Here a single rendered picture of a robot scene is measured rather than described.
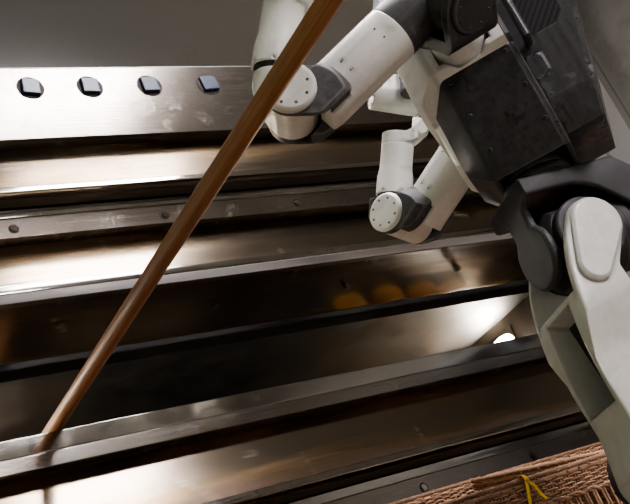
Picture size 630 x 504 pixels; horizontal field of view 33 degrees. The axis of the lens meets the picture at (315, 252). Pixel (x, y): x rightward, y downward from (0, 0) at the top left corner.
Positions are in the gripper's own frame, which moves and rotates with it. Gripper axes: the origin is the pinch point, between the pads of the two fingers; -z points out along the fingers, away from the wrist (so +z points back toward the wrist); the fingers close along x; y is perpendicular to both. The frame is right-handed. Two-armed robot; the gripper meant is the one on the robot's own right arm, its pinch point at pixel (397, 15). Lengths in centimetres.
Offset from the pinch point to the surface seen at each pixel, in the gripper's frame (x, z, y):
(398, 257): -33, 28, 41
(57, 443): 36, 85, 64
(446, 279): -56, 22, 49
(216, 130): 7, -7, 64
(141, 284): 47, 79, 10
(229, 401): 1, 69, 59
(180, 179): 18, 16, 60
